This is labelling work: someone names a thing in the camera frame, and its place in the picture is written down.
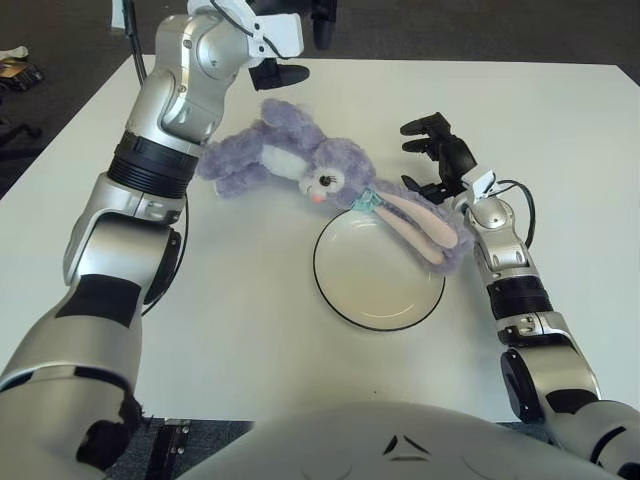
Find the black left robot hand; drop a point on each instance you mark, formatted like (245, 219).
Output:
(280, 75)

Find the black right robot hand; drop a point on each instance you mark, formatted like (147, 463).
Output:
(455, 160)

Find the purple plush bunny doll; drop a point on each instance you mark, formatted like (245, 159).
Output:
(300, 135)

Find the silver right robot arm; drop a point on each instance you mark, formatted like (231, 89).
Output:
(505, 245)

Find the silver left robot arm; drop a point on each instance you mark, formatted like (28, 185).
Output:
(175, 100)

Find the white plate with black rim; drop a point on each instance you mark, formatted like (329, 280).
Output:
(365, 280)

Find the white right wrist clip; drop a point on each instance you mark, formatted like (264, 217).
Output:
(482, 182)

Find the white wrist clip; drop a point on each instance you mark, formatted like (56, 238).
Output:
(280, 32)
(482, 182)

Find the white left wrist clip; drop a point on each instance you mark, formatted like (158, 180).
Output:
(280, 32)

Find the black yellow box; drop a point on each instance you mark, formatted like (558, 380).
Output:
(22, 75)

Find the black floor stand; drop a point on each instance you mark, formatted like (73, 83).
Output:
(20, 132)

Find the white crumpled object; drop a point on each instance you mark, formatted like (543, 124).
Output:
(14, 52)

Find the grey robot torso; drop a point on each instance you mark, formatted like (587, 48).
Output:
(350, 445)

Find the black under-table bracket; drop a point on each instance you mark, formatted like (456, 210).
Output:
(170, 450)

